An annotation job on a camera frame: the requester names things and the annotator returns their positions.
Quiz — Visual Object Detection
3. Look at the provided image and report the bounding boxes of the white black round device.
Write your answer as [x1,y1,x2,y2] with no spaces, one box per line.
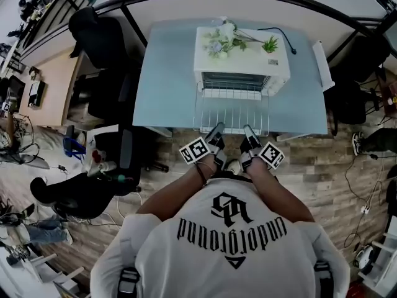
[353,243,375,271]

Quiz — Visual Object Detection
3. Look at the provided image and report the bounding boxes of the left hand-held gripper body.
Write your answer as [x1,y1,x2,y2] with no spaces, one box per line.
[179,135,228,172]

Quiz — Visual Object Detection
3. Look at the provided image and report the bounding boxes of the metal wire oven rack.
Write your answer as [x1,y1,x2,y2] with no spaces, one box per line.
[192,79,270,136]

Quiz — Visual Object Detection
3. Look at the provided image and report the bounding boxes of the artificial flower bouquet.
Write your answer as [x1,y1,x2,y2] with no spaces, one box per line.
[201,19,264,62]

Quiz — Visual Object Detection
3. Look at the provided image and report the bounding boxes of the black white box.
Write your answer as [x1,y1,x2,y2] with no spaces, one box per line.
[28,81,47,107]

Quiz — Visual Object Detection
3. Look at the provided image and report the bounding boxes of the grey shoulder strap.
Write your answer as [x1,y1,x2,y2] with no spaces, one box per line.
[313,259,334,298]
[117,267,139,298]

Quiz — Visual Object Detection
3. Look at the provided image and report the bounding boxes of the white rectangular panel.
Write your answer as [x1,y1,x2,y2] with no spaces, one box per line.
[311,40,336,93]

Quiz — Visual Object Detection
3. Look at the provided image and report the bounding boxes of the light blue table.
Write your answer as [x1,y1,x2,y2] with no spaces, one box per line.
[132,20,329,142]

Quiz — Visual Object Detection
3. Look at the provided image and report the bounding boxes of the white plush toy red spots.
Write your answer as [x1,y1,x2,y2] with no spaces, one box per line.
[87,149,118,177]

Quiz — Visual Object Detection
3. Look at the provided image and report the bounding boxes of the black monitor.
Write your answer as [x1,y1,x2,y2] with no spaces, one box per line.
[0,76,26,114]

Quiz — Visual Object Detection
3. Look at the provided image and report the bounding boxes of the white toaster oven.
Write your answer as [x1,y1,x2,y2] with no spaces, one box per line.
[194,25,292,97]

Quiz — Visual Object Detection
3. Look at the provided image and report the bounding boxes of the black office chair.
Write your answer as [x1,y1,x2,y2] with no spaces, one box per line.
[68,6,143,122]
[29,129,143,220]
[325,34,392,136]

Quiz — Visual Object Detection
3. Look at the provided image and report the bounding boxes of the person's left forearm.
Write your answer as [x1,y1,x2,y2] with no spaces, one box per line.
[136,161,218,217]

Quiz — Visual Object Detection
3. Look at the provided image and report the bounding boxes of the white printed t-shirt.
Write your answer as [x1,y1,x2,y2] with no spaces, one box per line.
[89,177,351,298]

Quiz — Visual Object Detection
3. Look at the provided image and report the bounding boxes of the small green potted plant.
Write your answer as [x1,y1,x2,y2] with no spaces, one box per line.
[261,35,279,55]

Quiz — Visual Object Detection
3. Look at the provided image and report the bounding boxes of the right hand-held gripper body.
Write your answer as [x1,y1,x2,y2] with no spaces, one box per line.
[239,140,285,175]

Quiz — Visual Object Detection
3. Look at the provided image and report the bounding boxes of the person's white shoe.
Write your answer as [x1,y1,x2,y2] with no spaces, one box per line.
[223,160,242,176]

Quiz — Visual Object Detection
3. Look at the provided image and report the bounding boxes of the blue metal frame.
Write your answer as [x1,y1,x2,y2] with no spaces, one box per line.
[63,137,87,160]

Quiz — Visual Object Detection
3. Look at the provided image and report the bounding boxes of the red box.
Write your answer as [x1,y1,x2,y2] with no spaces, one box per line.
[349,282,367,298]

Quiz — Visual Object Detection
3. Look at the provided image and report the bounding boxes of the white paper sheet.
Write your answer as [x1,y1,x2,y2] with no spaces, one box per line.
[87,124,120,155]

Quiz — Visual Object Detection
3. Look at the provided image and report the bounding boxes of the black cord bracelet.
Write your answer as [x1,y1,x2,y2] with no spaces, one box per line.
[194,161,216,186]

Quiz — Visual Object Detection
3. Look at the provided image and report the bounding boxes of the black power cable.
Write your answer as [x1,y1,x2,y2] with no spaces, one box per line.
[256,26,298,56]

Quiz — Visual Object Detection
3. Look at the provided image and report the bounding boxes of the white partition black rail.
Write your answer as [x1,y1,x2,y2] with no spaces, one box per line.
[18,0,397,74]

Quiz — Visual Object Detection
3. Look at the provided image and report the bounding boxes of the person's right forearm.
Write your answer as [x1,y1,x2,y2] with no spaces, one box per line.
[248,160,314,226]

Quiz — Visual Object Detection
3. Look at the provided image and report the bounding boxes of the light wooden desk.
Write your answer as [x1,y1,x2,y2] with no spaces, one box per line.
[23,51,85,127]

